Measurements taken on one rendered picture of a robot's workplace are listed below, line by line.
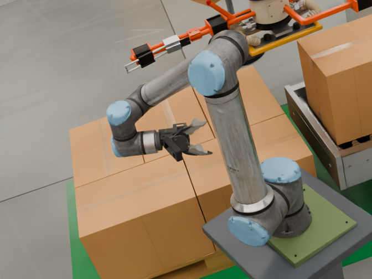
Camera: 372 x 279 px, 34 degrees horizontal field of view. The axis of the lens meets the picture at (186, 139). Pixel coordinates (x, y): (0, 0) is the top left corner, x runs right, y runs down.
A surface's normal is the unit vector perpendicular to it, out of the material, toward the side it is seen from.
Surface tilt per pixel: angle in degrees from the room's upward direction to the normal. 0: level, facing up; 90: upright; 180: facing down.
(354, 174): 90
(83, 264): 0
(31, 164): 0
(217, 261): 90
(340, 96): 90
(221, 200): 90
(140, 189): 0
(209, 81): 81
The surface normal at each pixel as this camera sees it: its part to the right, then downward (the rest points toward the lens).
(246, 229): -0.53, 0.66
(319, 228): -0.21, -0.77
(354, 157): 0.21, 0.54
